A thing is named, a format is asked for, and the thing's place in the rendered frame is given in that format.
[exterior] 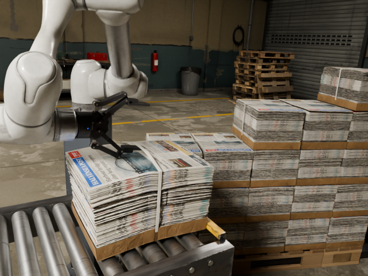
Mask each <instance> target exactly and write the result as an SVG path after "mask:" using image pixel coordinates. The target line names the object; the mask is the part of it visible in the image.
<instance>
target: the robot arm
mask: <svg viewBox="0 0 368 276"><path fill-rule="evenodd" d="M142 7H143V0H43V17H42V25H41V29H40V31H39V33H38V35H37V37H36V39H35V40H34V42H33V45H32V47H31V49H30V51H27V52H25V53H22V54H20V55H18V56H17V57H16V58H15V59H14V60H13V61H12V62H11V64H10V65H9V67H8V69H7V73H6V77H5V82H4V103H0V143H4V144H9V145H36V144H42V143H45V142H52V141H54V142H57V141H73V140H74V138H75V139H92V140H91V143H90V144H89V146H90V147H91V148H92V149H94V150H101V151H103V152H105V153H107V154H109V155H111V156H113V157H115V158H118V159H120V158H121V155H122V153H133V150H138V151H142V149H140V148H139V147H137V146H136V145H121V146H120V147H119V146H118V145H117V144H116V143H115V142H114V141H113V140H112V139H110V138H109V137H108V136H107V135H106V133H107V132H108V124H109V121H108V118H109V117H110V116H111V115H112V114H114V113H115V112H116V111H117V110H119V109H120V108H121V107H123V106H124V105H125V104H127V105H129V106H150V104H149V103H147V102H138V99H139V98H142V97H144V96H145V95H146V94H147V89H148V78H147V77H146V75H145V74H144V73H143V72H141V71H139V70H138V69H137V68H136V66H135V65H134V64H132V59H131V46H130V31H129V19H130V17H131V15H132V14H135V13H137V12H138V11H139V10H141V8H142ZM78 10H91V11H94V12H95V14H96V15H97V16H98V17H99V19H100V20H101V21H102V23H103V28H104V32H105V37H106V43H107V48H108V54H109V57H110V63H111V66H110V68H109V69H108V70H106V69H103V68H101V64H100V63H99V62H97V61H95V60H78V61H77V62H76V63H75V65H74V67H73V69H72V72H71V97H72V107H71V108H56V105H57V104H58V100H59V97H60V94H61V91H62V85H63V81H62V68H61V66H60V65H59V64H58V63H57V62H56V52H57V49H58V46H59V43H60V41H61V37H62V34H63V32H64V30H65V28H66V25H67V24H68V22H69V20H70V18H71V16H72V15H73V13H74V11H78ZM117 100H119V101H118V102H116V103H115V104H114V105H113V106H111V107H110V108H105V107H103V106H105V105H108V104H110V103H112V102H114V101H117ZM100 137H103V138H104V139H105V140H106V141H108V142H109V143H110V144H111V145H112V146H113V147H114V148H115V149H117V152H115V151H113V150H111V149H109V148H107V147H104V146H102V145H100V144H99V143H98V142H97V141H96V140H97V139H99V138H100Z"/></svg>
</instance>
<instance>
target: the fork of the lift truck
mask: <svg viewBox="0 0 368 276"><path fill-rule="evenodd" d="M362 246H363V248H362V252H361V255H360V257H368V243H367V244H364V245H362ZM289 263H301V257H293V258H280V259H272V260H259V261H251V266H264V265H281V264H289Z"/></svg>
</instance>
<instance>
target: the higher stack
mask: <svg viewBox="0 0 368 276"><path fill-rule="evenodd" d="M323 70H324V71H323V75H322V77H321V82H320V90H319V91H320V92H319V93H320V94H323V95H327V96H331V97H335V100H336V98H338V99H342V100H346V101H350V102H355V103H358V104H368V68H351V67H324V69H323ZM321 102H324V101H321ZM324 103H327V104H331V103H328V102H324ZM331 105H334V104H331ZM334 106H337V105H334ZM337 107H340V108H344V109H347V110H350V111H353V115H352V119H351V122H350V127H349V133H348V137H347V142H348V143H349V142H368V111H355V110H351V109H348V108H345V107H341V106H337ZM343 154H344V156H343V159H342V162H341V167H342V171H341V174H340V176H339V177H340V178H351V177H368V149H344V153H343ZM336 185H337V186H338V189H337V191H336V192H337V193H336V196H335V199H334V202H335V203H334V205H333V210H332V211H333V212H334V211H352V210H368V183H360V184H343V185H340V184H336ZM329 220H330V221H329V230H328V231H329V232H328V234H327V237H326V244H327V243H335V242H350V241H359V240H364V239H365V235H366V230H367V225H368V215H366V216H347V217H329ZM362 248H363V246H349V247H341V248H328V249H326V248H323V252H324V255H323V259H322V262H321V267H328V266H340V265H353V264H359V259H360V255H361V252H362Z"/></svg>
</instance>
